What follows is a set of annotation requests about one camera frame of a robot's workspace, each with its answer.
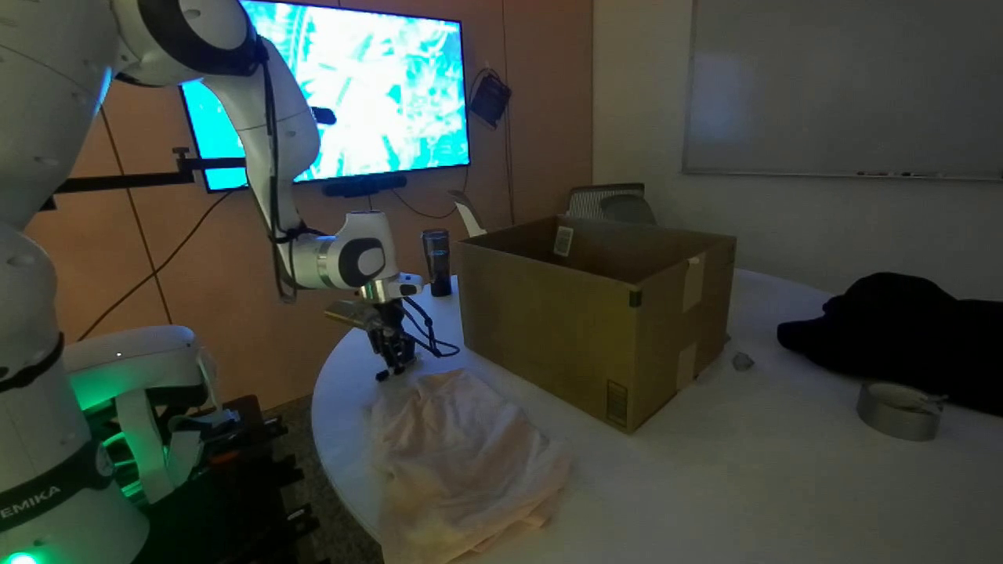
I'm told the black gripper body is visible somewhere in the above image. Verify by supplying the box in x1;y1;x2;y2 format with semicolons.
365;301;413;370

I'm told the cream cloth towel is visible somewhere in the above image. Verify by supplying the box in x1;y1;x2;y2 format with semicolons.
371;370;569;564

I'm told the white robot base green light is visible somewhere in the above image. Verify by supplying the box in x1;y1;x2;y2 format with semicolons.
61;325;214;506

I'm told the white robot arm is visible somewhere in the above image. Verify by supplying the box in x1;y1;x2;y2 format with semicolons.
0;0;399;564

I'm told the brown cardboard box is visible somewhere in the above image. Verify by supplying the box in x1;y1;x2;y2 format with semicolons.
456;221;735;433

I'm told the black remote control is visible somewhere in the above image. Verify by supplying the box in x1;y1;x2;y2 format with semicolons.
422;230;451;297

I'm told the grey office chair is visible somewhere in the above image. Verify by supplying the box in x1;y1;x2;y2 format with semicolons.
567;181;656;226

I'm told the small grey crumpled object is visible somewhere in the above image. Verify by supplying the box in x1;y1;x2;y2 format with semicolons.
729;351;755;374

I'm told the grey tape roll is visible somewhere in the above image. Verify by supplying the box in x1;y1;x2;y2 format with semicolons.
854;382;947;442

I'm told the black cloth bag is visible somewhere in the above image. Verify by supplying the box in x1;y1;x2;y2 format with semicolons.
777;274;1003;414

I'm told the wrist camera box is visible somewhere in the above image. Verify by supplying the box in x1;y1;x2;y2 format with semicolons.
326;297;383;329

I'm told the wall mounted tv screen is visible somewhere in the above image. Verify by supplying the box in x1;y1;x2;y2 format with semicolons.
179;0;474;197

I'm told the black wall device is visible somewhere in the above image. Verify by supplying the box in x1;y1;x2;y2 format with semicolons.
470;71;510;127

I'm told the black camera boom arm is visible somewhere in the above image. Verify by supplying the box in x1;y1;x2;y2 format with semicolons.
56;147;244;196

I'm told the white wall whiteboard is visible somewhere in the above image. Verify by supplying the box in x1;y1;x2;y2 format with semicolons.
682;0;1003;181

